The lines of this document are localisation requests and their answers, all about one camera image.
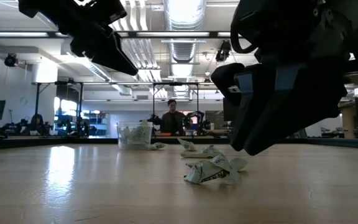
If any clear plastic bin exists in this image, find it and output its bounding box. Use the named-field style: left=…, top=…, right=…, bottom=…
left=116, top=121, right=154, bottom=151

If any person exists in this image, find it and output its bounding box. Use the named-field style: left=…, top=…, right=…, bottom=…
left=160, top=98, right=186, bottom=136

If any silver ventilation duct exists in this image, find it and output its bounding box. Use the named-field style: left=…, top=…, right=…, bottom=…
left=162, top=0, right=208, bottom=98

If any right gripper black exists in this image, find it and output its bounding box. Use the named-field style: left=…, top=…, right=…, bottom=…
left=211, top=0, right=358, bottom=156

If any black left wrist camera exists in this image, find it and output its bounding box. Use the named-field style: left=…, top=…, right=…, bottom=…
left=98, top=1, right=127, bottom=23

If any black background gantry frame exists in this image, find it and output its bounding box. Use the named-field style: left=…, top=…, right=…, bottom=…
left=152, top=82, right=200, bottom=138
left=31, top=80, right=85, bottom=138

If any black ceiling spotlight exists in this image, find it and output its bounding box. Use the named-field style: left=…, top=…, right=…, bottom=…
left=4, top=53, right=19, bottom=68
left=215, top=39, right=232, bottom=63

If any tan wooden post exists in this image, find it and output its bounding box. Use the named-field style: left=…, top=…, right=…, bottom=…
left=340, top=104, right=357, bottom=139

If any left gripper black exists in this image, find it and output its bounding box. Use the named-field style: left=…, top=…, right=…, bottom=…
left=59, top=0, right=139, bottom=77

